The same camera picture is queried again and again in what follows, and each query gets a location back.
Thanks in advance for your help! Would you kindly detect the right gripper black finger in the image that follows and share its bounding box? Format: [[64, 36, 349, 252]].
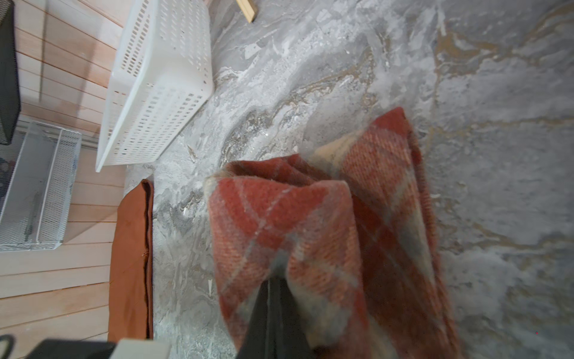
[[236, 277, 315, 359]]

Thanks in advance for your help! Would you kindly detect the red plaid skirt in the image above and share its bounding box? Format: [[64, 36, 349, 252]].
[[204, 108, 463, 358]]

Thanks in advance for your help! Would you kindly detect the rust brown skirt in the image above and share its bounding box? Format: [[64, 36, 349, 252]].
[[108, 179, 153, 343]]

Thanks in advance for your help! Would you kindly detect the white plastic basket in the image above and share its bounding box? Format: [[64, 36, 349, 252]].
[[95, 0, 214, 171]]

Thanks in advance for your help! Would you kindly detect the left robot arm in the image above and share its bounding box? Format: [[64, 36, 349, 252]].
[[23, 339, 170, 359]]

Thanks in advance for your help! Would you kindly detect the wooden easel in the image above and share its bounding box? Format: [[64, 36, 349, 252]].
[[236, 0, 258, 23]]

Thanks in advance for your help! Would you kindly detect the white wire shelf rack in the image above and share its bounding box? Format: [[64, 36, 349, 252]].
[[1, 121, 82, 252]]

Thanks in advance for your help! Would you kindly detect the black wire mesh basket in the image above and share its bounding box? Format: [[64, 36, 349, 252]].
[[0, 0, 21, 145]]

